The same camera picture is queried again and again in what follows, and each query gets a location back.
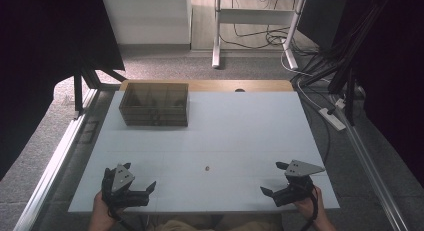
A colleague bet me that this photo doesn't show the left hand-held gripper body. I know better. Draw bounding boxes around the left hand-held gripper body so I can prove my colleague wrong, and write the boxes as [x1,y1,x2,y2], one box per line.
[101,164,150,209]

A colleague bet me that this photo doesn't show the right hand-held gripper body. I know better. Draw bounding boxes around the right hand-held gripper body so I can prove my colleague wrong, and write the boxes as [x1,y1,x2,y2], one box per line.
[272,159,326,208]

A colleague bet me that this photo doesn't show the smoky transparent drawer box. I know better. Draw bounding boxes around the smoky transparent drawer box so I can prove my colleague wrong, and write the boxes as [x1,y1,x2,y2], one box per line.
[118,82,190,127]

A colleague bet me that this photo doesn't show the person's left hand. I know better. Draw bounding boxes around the person's left hand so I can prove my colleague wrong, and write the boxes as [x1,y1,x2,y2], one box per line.
[91,191,116,223]

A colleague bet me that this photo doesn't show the person's right hand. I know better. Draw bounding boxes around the person's right hand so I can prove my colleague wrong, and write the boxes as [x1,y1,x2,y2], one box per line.
[293,186,325,222]

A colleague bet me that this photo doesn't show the white board mat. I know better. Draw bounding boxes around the white board mat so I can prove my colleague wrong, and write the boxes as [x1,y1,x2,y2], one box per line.
[68,90,341,214]

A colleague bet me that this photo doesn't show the white power strip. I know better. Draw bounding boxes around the white power strip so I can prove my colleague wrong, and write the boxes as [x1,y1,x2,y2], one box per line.
[318,107,347,132]

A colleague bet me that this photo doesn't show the person's khaki trouser legs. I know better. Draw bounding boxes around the person's khaki trouser legs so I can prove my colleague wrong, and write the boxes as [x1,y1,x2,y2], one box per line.
[146,213,284,231]

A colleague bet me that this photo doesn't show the white plug adapter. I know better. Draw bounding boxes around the white plug adapter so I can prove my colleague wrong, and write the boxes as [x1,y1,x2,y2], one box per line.
[334,97,348,111]

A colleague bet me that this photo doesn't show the wooden table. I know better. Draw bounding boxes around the wooden table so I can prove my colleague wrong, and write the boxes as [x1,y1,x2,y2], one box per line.
[119,79,295,93]

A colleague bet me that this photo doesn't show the black curtain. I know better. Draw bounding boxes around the black curtain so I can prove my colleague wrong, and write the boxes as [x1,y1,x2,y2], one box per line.
[333,0,424,189]
[0,0,126,182]

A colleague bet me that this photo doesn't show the white cabinet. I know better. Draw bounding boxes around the white cabinet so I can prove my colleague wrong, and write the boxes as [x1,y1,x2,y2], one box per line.
[101,0,193,46]

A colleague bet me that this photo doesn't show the aluminium rail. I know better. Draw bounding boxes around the aluminium rail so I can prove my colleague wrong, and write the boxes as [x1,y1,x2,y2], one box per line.
[329,94,409,231]
[13,89,101,231]

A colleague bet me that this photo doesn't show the white floor cable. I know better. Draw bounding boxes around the white floor cable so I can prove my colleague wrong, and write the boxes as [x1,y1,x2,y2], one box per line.
[280,50,324,111]

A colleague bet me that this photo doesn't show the black metal stand with cables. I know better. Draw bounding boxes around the black metal stand with cables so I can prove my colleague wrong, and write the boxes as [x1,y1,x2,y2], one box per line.
[291,0,396,126]

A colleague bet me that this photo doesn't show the black floor cables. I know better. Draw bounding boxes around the black floor cables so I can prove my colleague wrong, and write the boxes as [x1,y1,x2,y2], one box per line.
[219,0,319,57]

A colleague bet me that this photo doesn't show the white desk frame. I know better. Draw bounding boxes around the white desk frame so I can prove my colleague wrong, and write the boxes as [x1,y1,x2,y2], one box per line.
[211,0,307,71]

